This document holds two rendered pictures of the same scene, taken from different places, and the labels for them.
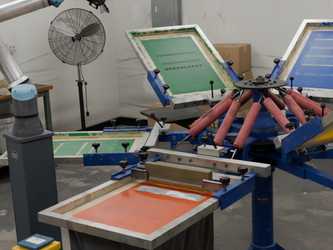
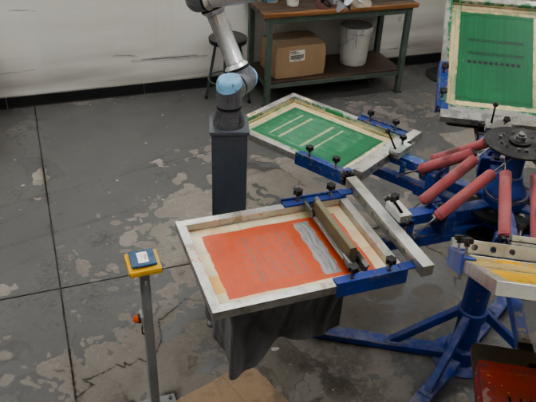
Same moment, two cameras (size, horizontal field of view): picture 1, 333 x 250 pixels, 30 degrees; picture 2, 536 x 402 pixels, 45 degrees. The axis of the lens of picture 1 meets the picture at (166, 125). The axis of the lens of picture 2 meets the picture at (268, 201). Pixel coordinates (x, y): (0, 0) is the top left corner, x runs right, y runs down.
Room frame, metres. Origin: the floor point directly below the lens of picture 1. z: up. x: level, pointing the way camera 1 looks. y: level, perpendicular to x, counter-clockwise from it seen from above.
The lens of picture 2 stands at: (0.73, -1.00, 2.60)
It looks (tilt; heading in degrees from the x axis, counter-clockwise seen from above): 33 degrees down; 33
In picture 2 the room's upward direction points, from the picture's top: 2 degrees clockwise
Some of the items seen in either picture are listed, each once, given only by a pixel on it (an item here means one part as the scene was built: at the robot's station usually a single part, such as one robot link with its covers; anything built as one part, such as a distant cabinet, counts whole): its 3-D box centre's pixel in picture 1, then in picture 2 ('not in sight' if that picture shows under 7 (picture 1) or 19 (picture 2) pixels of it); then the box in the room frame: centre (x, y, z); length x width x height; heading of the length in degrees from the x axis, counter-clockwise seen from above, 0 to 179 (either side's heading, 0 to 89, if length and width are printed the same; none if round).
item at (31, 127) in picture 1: (27, 123); (229, 114); (2.94, 0.68, 1.25); 0.15 x 0.15 x 0.10
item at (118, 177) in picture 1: (134, 173); (313, 202); (2.91, 0.17, 0.97); 0.30 x 0.05 x 0.07; 144
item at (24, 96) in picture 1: (25, 99); (230, 90); (2.95, 0.68, 1.37); 0.13 x 0.12 x 0.14; 10
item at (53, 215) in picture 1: (151, 198); (285, 249); (2.55, 0.08, 0.97); 0.79 x 0.58 x 0.04; 144
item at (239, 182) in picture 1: (234, 191); (370, 279); (2.58, -0.28, 0.97); 0.30 x 0.05 x 0.07; 144
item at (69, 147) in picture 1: (103, 131); (340, 128); (3.50, 0.37, 1.05); 1.08 x 0.61 x 0.23; 84
